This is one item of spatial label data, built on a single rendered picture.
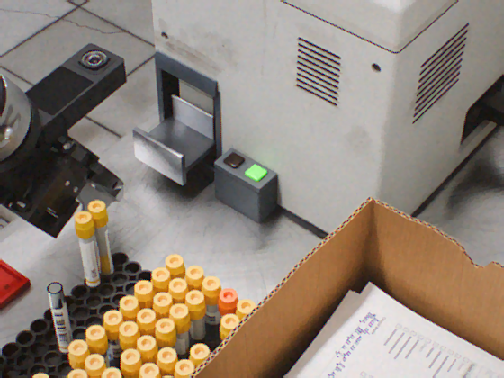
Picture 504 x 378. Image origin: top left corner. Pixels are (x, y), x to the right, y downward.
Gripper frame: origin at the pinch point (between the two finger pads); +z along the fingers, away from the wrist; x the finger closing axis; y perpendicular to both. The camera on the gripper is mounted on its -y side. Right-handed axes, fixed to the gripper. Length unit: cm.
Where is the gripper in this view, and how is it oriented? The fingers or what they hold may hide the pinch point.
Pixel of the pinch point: (113, 186)
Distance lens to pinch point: 103.1
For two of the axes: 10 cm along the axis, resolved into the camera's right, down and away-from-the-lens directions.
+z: 3.1, 3.2, 8.9
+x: 7.8, 4.5, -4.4
